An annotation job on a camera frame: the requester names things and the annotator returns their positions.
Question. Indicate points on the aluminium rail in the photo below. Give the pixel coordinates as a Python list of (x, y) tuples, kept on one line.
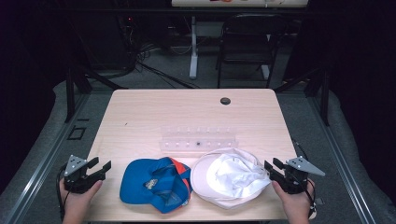
[(339, 155), (40, 168)]

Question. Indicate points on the person's left hand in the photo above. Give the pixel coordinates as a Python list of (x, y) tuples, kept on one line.
[(77, 203)]

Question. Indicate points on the white cap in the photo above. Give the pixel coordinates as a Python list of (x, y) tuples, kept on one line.
[(230, 180)]

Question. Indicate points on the dark round table grommet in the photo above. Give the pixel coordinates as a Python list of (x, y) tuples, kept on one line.
[(225, 100)]

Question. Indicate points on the blue and orange cap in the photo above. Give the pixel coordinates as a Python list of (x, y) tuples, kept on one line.
[(146, 186)]

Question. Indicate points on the person's right hand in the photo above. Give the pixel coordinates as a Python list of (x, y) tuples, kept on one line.
[(294, 207)]

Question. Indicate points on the black tape square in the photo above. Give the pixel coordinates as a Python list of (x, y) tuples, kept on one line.
[(70, 133)]

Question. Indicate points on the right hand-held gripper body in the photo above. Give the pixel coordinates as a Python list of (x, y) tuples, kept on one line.
[(294, 180)]

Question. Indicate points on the white desk leg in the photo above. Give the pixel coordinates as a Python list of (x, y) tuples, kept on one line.
[(193, 46)]

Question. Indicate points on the dark equipment cabinet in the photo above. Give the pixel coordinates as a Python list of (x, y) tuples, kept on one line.
[(102, 40)]

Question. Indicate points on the black folding chair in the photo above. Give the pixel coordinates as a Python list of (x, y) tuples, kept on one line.
[(249, 46)]

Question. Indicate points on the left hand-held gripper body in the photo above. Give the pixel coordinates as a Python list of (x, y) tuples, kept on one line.
[(77, 182)]

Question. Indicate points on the black metal stand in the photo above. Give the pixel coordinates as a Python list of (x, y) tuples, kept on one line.
[(71, 93), (323, 96)]

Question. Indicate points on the white desk top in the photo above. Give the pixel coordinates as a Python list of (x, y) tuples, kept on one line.
[(239, 3)]

